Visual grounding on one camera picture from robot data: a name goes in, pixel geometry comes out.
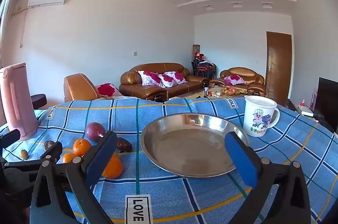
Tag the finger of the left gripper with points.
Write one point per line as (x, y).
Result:
(50, 151)
(8, 139)

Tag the red flower cushion far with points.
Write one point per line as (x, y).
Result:
(234, 80)

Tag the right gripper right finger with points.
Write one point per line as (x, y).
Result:
(291, 201)

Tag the dark stool seat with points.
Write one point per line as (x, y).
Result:
(38, 101)

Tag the brown leather three-seat sofa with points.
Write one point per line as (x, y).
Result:
(162, 81)

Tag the brown leather armchair far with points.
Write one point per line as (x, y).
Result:
(254, 81)

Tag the stacked dark chairs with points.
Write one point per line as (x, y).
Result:
(203, 67)

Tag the dark brown mangosteen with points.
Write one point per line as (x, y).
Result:
(123, 145)

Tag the red flower cushion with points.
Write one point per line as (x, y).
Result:
(234, 80)
(107, 91)

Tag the small yellow-green fruit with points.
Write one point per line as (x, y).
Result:
(24, 154)

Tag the stainless steel plate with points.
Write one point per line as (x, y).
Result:
(190, 144)

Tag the pink plastic kettle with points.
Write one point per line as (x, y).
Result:
(16, 101)

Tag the small orange tangerine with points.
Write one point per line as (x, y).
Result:
(68, 157)

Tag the red flower cushion near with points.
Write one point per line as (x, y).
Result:
(107, 91)

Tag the large orange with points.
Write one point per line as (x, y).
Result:
(114, 167)

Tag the orange tangerine with stem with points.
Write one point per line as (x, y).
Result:
(81, 147)

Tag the white cartoon plastic mug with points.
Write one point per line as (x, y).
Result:
(261, 114)

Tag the brown leather armchair near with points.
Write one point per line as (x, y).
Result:
(79, 87)

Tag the black television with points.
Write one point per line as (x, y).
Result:
(325, 109)

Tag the wooden coffee table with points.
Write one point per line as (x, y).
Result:
(215, 92)

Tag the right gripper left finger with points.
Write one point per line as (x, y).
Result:
(82, 173)

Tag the brown wooden door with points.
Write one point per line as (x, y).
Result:
(279, 66)

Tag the brown leather armchair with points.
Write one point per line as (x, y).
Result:
(79, 87)
(254, 81)

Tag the purple passion fruit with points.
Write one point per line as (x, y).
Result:
(94, 132)

